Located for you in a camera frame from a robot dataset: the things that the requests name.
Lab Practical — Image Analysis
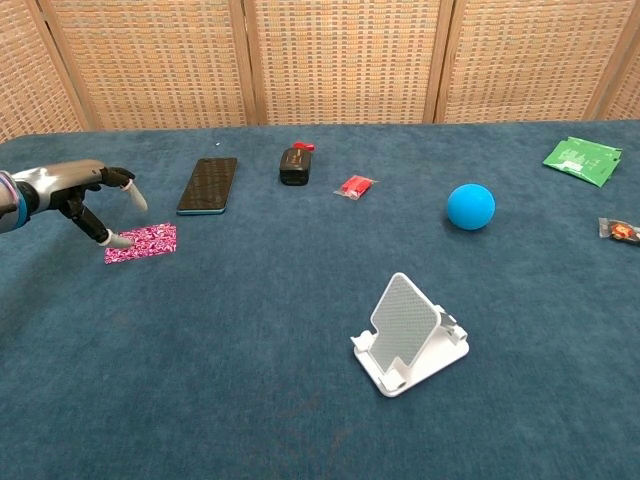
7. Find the orange wrapped candy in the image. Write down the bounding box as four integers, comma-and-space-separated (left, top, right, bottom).
598, 216, 640, 247

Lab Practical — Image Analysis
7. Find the pink patterned card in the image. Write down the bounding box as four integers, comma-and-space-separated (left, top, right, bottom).
103, 223, 179, 265

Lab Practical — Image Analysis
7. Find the white folding phone stand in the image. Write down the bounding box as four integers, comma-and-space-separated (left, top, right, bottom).
350, 272, 471, 399

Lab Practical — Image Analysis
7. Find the blue ball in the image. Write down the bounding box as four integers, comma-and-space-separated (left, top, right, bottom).
446, 183, 497, 232

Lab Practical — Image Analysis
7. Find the black smartphone with blue case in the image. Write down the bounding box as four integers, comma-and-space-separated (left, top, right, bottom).
175, 157, 239, 217

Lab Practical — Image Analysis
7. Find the red item in clear packet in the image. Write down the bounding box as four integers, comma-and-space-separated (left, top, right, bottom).
333, 174, 379, 201

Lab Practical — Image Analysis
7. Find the green printed packet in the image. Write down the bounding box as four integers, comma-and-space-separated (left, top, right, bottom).
542, 137, 624, 189

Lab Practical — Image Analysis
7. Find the woven wooden folding screen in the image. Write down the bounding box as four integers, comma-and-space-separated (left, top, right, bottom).
0, 0, 640, 144

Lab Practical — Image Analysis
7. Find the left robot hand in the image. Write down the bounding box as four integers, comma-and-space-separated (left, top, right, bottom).
12, 159, 149, 249

